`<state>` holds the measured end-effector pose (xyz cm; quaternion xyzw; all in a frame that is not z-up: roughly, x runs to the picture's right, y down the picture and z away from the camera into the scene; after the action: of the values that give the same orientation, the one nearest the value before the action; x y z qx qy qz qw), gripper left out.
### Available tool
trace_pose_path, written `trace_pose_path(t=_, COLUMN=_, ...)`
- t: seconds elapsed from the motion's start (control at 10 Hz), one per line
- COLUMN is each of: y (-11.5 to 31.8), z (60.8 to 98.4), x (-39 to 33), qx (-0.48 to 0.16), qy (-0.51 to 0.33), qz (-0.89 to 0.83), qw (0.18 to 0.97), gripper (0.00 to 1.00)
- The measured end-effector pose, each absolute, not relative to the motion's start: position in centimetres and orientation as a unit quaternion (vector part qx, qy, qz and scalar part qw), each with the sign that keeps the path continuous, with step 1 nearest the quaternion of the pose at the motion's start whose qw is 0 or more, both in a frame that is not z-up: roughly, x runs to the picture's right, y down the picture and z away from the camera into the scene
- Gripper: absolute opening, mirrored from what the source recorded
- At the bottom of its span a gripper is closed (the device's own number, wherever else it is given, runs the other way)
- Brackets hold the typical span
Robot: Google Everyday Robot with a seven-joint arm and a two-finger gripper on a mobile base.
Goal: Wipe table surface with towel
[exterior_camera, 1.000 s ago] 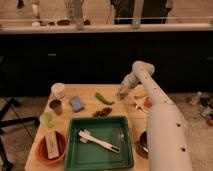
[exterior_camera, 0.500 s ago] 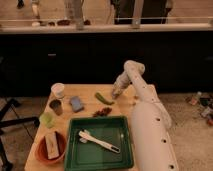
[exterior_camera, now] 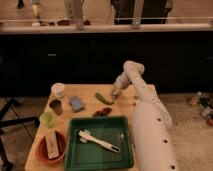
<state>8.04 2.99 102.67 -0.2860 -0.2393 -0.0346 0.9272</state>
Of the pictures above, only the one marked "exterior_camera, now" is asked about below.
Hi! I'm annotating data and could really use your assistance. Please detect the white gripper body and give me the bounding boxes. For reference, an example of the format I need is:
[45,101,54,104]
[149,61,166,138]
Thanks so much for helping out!
[111,72,131,100]

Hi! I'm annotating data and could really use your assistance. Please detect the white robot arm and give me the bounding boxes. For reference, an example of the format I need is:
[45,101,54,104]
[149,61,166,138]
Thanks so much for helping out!
[111,61,180,171]

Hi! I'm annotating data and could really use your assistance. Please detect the green pepper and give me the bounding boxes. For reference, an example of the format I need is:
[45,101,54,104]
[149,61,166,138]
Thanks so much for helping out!
[95,92,114,105]

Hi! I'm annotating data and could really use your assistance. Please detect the blue sponge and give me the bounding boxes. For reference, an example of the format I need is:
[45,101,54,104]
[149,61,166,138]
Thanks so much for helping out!
[70,96,84,112]

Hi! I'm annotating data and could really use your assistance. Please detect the white cup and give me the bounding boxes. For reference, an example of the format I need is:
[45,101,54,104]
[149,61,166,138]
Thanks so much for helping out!
[51,83,65,99]

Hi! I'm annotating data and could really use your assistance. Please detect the green plastic tray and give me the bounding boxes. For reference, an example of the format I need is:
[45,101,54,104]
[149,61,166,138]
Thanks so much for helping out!
[64,116,134,171]

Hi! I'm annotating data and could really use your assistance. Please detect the light green cup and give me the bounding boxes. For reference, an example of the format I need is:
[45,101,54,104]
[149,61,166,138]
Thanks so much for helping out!
[39,112,55,128]

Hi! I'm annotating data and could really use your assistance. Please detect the white block in bowl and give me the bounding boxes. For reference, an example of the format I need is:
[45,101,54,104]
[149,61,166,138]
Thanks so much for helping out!
[45,131,59,159]

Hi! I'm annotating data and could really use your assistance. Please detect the orange bowl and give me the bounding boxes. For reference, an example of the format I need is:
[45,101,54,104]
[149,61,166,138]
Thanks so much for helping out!
[35,131,67,165]

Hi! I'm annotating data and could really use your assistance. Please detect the black office chair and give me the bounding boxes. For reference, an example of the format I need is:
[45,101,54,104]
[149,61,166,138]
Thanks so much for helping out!
[0,56,41,171]

